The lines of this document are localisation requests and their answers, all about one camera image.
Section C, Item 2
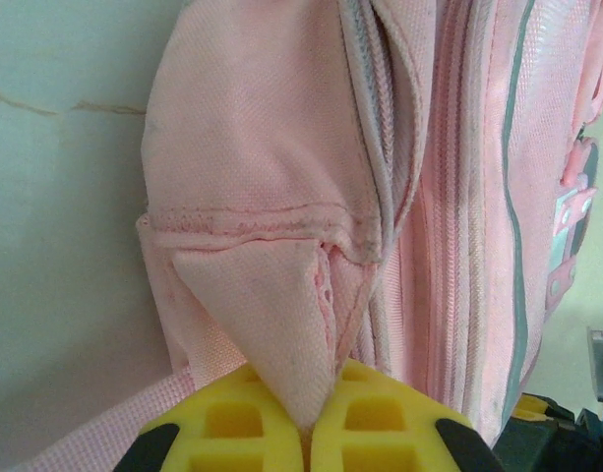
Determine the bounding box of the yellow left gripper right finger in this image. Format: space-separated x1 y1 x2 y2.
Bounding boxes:
308 357 502 472

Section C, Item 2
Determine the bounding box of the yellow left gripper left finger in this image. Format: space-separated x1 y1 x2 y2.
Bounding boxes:
108 366 310 472

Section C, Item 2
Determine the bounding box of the pink backpack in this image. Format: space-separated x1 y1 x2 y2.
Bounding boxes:
0 0 603 472

